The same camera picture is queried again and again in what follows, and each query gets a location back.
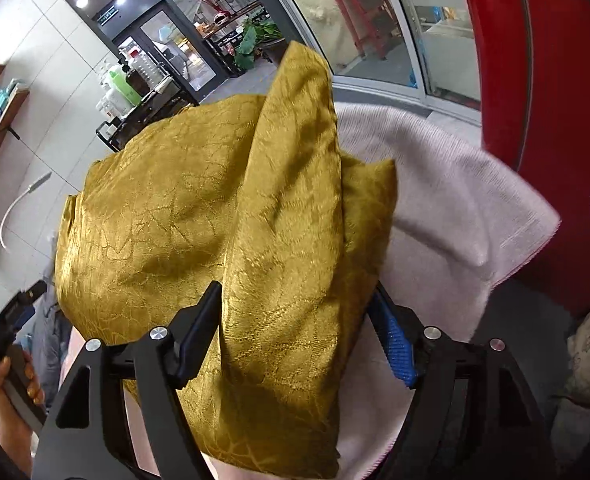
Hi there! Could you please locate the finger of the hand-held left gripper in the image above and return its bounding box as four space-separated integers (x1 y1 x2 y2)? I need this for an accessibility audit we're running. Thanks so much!
18 280 49 310

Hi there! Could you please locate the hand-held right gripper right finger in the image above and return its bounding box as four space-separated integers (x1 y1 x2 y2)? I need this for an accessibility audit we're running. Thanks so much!
367 282 560 480

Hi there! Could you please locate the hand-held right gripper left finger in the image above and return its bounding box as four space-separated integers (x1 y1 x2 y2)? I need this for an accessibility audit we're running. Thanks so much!
32 280 223 480

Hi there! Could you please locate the gold satin jacket black fur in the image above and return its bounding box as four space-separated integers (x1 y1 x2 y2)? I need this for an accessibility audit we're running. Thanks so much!
54 40 398 480

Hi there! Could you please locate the person's left hand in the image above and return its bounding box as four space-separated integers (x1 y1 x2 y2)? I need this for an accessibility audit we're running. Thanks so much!
0 347 46 478

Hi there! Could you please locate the dark grey duvet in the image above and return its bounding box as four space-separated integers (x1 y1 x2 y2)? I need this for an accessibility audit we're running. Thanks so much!
28 260 73 396

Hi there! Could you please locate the pink dotted blanket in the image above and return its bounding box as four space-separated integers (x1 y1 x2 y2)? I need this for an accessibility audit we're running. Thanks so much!
125 101 562 480

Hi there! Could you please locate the black metal cart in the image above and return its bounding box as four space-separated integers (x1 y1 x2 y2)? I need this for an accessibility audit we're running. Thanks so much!
95 67 201 153

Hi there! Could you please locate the cluster of plastic bottles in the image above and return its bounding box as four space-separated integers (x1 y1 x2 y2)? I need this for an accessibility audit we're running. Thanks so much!
98 47 171 116

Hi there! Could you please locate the green potted plant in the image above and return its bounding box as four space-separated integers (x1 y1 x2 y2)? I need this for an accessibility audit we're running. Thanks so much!
232 17 281 71

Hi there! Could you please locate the red glossy furniture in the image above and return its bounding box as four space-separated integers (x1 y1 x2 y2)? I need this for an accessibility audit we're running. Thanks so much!
454 0 590 321

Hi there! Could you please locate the red metal ladder shelf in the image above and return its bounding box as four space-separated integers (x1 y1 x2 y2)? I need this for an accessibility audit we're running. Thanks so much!
315 0 406 61

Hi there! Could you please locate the white gooseneck wall lamp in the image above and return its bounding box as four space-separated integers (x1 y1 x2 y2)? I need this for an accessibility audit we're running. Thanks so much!
0 172 52 256

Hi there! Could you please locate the wooden wall shelf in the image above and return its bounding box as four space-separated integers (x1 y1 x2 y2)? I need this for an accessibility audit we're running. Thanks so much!
0 57 30 231

